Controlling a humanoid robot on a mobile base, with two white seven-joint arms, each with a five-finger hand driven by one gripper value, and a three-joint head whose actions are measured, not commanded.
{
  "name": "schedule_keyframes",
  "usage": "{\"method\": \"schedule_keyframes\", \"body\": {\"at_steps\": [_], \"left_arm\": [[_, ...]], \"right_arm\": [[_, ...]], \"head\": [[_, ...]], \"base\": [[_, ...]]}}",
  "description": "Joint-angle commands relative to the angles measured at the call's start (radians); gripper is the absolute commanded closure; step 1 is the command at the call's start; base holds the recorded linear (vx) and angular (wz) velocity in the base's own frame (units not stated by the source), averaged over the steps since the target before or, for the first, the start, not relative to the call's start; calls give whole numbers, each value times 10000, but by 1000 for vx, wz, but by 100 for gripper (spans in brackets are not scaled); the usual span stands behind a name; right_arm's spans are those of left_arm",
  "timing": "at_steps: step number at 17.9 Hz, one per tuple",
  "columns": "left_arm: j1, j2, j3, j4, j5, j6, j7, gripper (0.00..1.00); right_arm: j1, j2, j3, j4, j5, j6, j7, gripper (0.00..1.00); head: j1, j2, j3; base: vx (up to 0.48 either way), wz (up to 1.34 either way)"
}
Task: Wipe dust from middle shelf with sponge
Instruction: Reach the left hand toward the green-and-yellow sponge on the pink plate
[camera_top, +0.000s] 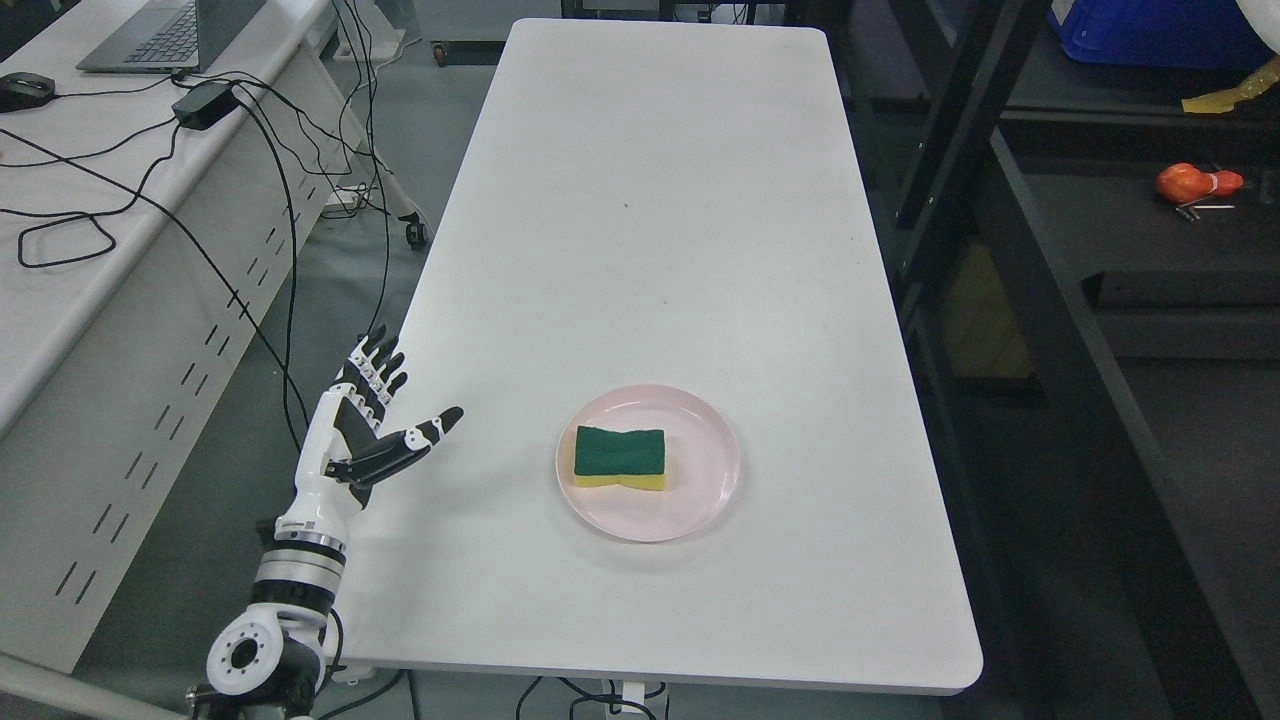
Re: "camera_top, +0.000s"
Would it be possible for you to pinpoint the black cable on desk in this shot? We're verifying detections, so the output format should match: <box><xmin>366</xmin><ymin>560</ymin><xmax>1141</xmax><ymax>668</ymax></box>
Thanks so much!
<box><xmin>0</xmin><ymin>70</ymin><xmax>311</xmax><ymax>451</ymax></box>

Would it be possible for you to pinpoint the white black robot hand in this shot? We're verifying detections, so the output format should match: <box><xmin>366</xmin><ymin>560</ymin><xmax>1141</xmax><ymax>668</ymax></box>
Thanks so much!
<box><xmin>273</xmin><ymin>325</ymin><xmax>465</xmax><ymax>552</ymax></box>

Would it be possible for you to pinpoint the blue plastic bin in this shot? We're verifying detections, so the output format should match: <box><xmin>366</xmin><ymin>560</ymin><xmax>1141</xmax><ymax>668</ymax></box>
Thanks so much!
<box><xmin>1047</xmin><ymin>1</ymin><xmax>1275</xmax><ymax>70</ymax></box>

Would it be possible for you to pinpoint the orange toy object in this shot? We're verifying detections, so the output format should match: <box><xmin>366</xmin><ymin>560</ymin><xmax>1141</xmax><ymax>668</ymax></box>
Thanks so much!
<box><xmin>1155</xmin><ymin>161</ymin><xmax>1245</xmax><ymax>205</ymax></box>

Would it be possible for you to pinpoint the green yellow sponge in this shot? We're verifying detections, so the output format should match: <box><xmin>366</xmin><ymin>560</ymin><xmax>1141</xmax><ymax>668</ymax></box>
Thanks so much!
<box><xmin>573</xmin><ymin>425</ymin><xmax>667</xmax><ymax>491</ymax></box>

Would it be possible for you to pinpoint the white table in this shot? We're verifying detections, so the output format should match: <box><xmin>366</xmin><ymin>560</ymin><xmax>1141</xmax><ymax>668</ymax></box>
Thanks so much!
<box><xmin>338</xmin><ymin>18</ymin><xmax>983</xmax><ymax>694</ymax></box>

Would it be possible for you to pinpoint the yellow tape piece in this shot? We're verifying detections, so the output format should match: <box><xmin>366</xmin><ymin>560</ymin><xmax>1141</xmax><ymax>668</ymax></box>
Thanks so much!
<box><xmin>1181</xmin><ymin>55</ymin><xmax>1279</xmax><ymax>115</ymax></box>

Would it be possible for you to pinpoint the grey laptop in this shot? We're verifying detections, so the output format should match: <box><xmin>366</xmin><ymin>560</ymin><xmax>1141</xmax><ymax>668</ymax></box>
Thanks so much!
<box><xmin>76</xmin><ymin>1</ymin><xmax>265</xmax><ymax>74</ymax></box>

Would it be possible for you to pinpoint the pink plate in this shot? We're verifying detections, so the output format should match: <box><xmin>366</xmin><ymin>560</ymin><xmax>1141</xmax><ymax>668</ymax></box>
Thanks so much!
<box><xmin>556</xmin><ymin>384</ymin><xmax>741</xmax><ymax>543</ymax></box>

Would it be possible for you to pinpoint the black computer mouse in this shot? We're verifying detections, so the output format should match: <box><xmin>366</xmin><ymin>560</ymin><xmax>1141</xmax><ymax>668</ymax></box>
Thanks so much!
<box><xmin>0</xmin><ymin>72</ymin><xmax>58</xmax><ymax>114</ymax></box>

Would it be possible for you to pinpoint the black power adapter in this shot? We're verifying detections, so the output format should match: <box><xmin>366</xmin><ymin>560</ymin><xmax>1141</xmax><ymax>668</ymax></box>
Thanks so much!
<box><xmin>172</xmin><ymin>79</ymin><xmax>239</xmax><ymax>131</ymax></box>

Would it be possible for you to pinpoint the black metal shelf rack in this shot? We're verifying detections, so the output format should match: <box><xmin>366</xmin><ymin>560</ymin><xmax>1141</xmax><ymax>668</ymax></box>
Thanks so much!
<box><xmin>795</xmin><ymin>1</ymin><xmax>1277</xmax><ymax>719</ymax></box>

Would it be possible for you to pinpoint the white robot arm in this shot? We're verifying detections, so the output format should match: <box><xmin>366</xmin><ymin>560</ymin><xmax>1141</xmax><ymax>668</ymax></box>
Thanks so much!
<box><xmin>187</xmin><ymin>530</ymin><xmax>346</xmax><ymax>719</ymax></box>

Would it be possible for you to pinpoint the white side desk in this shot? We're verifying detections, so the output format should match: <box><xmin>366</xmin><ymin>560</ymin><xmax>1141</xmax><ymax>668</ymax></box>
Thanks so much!
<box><xmin>1</xmin><ymin>1</ymin><xmax>367</xmax><ymax>673</ymax></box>

